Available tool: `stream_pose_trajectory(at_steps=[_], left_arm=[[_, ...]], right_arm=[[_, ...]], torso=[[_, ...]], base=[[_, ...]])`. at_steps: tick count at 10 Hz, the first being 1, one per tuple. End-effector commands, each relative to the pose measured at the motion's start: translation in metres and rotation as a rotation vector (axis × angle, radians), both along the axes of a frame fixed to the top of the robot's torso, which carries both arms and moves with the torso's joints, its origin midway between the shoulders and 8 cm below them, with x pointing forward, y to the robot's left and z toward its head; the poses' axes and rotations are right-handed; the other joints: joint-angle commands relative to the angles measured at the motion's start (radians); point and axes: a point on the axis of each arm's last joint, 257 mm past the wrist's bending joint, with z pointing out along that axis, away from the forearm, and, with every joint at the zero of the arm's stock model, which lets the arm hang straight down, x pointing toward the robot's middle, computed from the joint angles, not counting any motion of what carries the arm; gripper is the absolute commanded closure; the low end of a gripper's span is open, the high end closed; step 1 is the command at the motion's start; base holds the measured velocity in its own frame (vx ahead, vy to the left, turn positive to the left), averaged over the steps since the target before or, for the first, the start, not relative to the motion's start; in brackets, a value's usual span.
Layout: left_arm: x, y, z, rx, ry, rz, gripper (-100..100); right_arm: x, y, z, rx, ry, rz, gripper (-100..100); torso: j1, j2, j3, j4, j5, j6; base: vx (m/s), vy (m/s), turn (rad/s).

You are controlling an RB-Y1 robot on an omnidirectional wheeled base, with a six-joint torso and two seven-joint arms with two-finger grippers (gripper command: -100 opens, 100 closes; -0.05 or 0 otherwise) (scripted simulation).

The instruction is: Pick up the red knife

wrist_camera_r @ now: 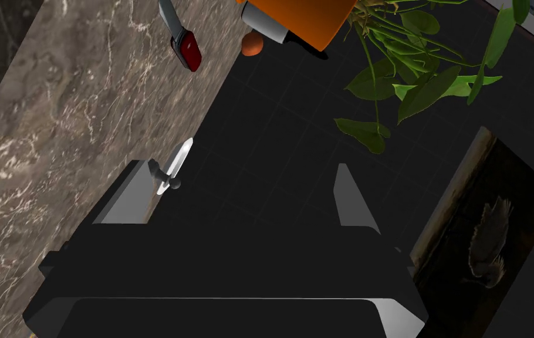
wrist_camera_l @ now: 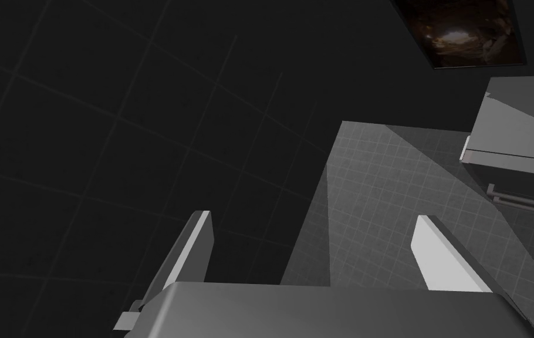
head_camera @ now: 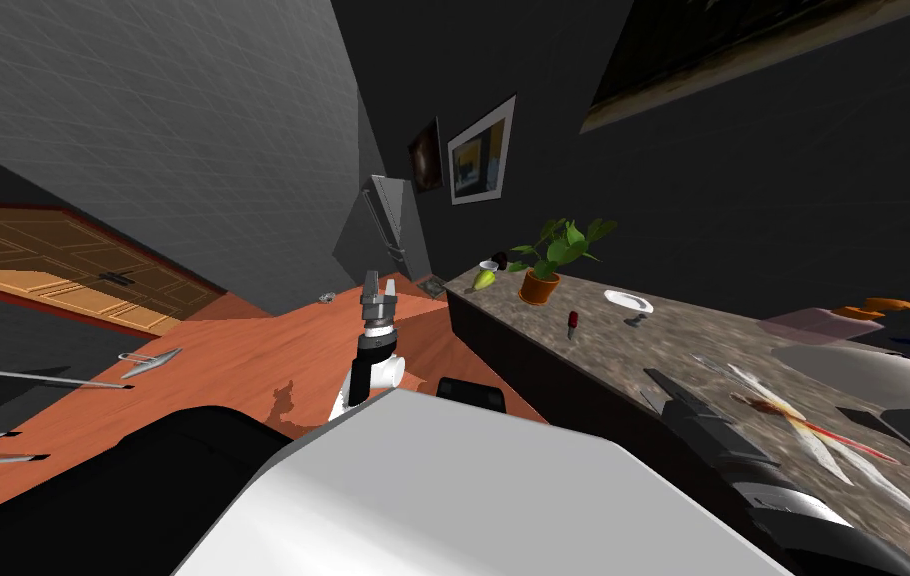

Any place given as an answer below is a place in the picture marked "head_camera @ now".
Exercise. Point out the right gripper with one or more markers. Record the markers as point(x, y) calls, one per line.
point(683, 396)

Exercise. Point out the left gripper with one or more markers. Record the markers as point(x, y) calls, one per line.
point(378, 307)

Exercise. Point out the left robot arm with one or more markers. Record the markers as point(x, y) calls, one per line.
point(103, 496)

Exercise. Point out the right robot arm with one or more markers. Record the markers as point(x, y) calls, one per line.
point(791, 512)

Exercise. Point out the grey refrigerator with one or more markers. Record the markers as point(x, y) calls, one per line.
point(383, 232)

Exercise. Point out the small dark grey object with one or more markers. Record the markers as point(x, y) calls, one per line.
point(636, 321)

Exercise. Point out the green pear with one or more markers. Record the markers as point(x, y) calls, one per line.
point(484, 280)

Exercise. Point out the white plate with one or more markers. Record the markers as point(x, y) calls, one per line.
point(628, 302)

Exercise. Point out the white cup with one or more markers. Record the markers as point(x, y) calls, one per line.
point(488, 265)

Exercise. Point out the dark framed picture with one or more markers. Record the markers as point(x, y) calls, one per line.
point(425, 158)

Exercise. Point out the green plant in orange pot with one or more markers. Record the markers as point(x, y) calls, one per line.
point(541, 286)

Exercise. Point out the white framed picture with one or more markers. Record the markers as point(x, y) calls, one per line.
point(480, 152)

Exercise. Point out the grey sink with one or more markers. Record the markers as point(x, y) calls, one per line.
point(863, 372)

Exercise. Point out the orange curved object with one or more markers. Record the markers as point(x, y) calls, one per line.
point(883, 307)

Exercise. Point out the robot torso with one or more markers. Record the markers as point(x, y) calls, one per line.
point(455, 496)

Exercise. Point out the silver pointed blade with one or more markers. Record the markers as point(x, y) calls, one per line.
point(149, 362)

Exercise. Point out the orange wooden door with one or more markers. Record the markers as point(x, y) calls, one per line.
point(63, 268)

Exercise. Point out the large dark landscape picture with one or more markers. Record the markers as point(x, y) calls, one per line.
point(711, 56)

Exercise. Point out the thin silver rod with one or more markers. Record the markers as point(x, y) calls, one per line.
point(39, 377)

